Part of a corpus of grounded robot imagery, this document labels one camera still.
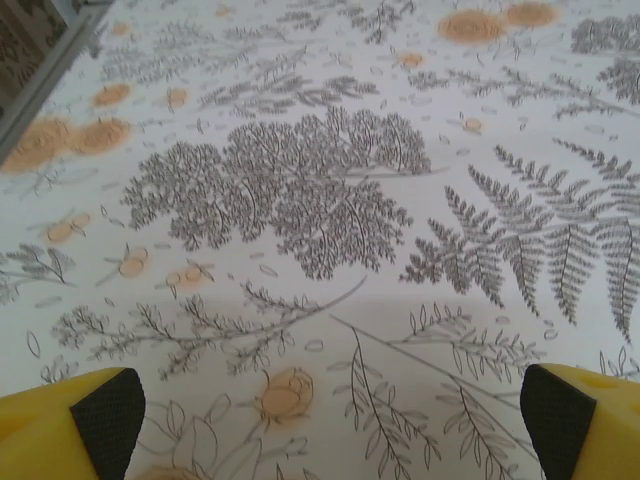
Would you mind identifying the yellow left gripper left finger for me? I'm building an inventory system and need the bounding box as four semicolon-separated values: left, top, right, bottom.
0;367;146;480

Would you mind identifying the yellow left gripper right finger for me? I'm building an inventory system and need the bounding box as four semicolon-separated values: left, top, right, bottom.
519;363;640;480

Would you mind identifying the floral printed table cover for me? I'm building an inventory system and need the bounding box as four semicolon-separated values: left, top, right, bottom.
0;0;640;480

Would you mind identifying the aluminium side rail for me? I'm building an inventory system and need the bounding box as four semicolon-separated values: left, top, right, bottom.
0;0;109;174

